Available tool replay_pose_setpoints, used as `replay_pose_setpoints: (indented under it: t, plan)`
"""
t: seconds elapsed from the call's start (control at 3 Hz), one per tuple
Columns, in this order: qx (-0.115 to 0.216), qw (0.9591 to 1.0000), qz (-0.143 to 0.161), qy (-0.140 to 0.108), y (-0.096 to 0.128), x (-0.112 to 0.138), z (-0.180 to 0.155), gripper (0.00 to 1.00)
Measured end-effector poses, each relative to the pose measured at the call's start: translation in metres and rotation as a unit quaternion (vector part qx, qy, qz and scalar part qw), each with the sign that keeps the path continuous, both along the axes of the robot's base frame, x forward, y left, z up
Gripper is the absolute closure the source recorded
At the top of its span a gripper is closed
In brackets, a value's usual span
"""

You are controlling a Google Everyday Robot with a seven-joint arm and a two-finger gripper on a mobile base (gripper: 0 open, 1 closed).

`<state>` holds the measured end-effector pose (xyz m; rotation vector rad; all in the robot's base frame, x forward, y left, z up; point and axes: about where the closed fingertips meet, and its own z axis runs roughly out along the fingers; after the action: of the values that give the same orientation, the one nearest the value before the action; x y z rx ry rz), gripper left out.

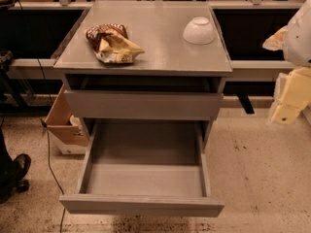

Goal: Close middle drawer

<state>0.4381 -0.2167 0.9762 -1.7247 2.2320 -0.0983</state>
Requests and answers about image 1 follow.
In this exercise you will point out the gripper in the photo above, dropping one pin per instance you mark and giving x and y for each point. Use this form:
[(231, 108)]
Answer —
[(299, 38)]

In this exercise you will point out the grey drawer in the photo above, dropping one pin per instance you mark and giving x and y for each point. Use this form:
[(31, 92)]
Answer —
[(144, 105), (144, 168)]

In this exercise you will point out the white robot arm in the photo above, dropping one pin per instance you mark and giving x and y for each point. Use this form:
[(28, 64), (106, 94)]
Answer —
[(294, 40)]

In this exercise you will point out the grey drawer cabinet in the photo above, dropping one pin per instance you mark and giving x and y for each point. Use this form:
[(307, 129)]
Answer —
[(169, 63)]

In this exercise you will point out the grey top drawer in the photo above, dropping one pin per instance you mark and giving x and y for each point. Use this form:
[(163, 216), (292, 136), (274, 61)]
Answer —
[(144, 105)]

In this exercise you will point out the upturned white bowl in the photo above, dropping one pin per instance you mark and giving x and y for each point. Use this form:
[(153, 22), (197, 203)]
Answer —
[(199, 31)]

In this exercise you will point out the crumpled brown chip bag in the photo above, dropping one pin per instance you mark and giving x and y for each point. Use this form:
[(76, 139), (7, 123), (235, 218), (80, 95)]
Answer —
[(110, 43)]

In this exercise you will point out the cardboard box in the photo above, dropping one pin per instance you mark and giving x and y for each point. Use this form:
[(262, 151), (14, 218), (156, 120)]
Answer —
[(66, 130)]

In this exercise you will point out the black shoe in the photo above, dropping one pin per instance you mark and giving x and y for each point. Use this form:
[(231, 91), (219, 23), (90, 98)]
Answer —
[(12, 171)]

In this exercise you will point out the grey metal rail frame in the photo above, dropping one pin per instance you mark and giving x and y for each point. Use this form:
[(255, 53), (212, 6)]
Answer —
[(243, 70)]

